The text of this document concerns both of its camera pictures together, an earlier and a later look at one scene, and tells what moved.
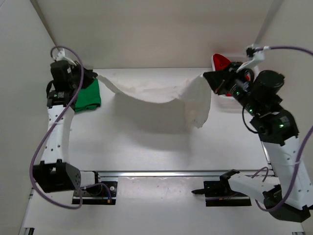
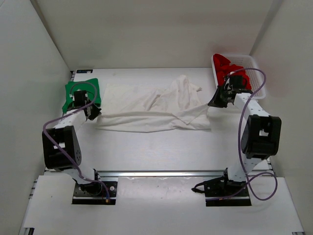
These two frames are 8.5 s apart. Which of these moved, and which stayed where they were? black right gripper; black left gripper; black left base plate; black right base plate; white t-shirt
Moved: black right gripper; white t-shirt; black left gripper
Stayed: black left base plate; black right base plate
